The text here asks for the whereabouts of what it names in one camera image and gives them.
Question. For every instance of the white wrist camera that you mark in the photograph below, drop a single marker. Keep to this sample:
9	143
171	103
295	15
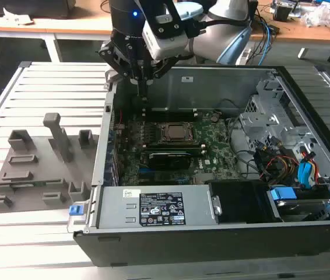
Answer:
168	45

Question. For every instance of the CPU socket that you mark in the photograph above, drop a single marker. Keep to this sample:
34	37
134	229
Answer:
159	137

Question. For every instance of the clear plastic bags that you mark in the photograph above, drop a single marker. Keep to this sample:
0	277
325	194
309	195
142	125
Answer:
319	16

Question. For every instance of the wooden desk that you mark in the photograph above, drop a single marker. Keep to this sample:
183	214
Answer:
80	27

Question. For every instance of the blue case latch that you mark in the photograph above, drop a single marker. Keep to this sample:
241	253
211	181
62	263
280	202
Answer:
75	210

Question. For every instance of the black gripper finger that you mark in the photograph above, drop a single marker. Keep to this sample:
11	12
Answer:
115	56
162	66

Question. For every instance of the silver metal drive cage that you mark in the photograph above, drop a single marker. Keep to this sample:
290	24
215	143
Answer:
267	122

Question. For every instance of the silver hard disk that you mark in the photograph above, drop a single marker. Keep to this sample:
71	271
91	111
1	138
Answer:
299	210

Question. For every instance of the white power strip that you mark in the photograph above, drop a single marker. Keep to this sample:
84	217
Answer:
245	55

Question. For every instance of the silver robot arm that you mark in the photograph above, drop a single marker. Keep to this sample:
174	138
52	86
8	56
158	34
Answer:
211	43

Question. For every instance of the black fan shroud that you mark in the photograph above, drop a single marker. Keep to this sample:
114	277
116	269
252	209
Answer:
240	201

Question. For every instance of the green motherboard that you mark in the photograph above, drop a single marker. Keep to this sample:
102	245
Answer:
211	140

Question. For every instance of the blue disk carrier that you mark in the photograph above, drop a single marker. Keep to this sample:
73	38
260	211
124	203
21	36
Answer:
283	194

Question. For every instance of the round coin battery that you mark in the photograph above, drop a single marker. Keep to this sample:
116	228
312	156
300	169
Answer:
214	118

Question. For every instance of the gray parts rack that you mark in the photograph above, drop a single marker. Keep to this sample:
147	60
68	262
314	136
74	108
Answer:
45	163

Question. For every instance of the black graphics card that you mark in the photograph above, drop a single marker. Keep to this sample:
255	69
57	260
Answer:
169	160

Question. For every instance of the gray power supply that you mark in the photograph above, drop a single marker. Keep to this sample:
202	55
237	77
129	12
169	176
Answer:
115	210

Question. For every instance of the black and white label sticker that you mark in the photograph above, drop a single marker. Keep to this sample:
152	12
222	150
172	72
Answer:
162	208

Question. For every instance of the black PC case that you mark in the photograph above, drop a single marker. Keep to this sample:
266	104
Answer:
182	251

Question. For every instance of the black RAM slot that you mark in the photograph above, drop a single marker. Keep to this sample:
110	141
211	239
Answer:
176	145
171	117
200	151

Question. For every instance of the CPU with metal lid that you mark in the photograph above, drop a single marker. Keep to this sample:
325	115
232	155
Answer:
179	132

